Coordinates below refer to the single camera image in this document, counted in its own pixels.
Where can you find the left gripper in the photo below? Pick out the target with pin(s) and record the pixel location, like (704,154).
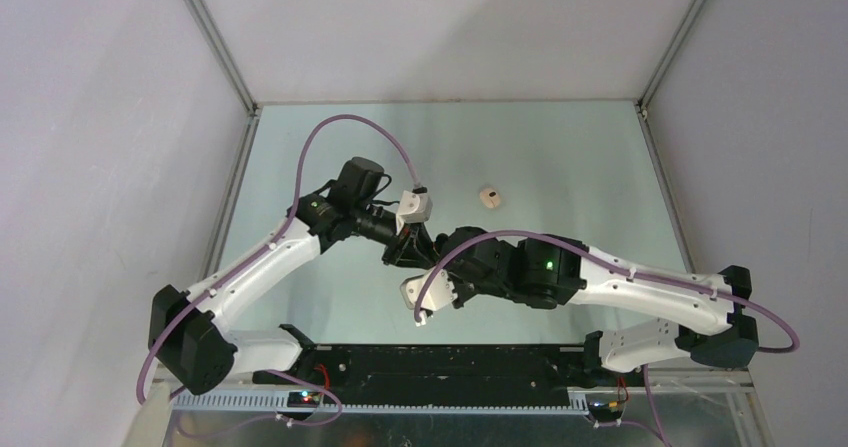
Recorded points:
(411,248)

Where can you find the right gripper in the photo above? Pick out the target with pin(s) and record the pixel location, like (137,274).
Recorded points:
(462,293)

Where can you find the white earbud charging case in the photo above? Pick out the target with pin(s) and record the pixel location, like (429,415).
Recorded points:
(490,198)

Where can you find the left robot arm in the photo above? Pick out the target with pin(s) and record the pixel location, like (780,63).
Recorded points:
(193,333)

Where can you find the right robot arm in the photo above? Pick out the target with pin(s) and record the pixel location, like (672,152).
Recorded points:
(689,316)

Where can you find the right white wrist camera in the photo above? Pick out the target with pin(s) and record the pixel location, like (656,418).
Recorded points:
(440,294)

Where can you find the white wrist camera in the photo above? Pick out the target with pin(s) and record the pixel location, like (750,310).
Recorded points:
(413,208)
(440,294)

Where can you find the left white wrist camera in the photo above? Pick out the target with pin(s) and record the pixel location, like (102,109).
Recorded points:
(413,208)

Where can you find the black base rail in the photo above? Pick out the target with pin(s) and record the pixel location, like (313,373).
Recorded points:
(488,376)

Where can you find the left aluminium frame post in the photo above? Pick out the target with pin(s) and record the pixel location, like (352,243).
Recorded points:
(209,30)

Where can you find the aluminium frame post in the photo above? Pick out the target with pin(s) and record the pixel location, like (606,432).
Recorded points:
(209,30)
(676,43)

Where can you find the right aluminium frame post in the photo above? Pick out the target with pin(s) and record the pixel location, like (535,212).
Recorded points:
(676,43)

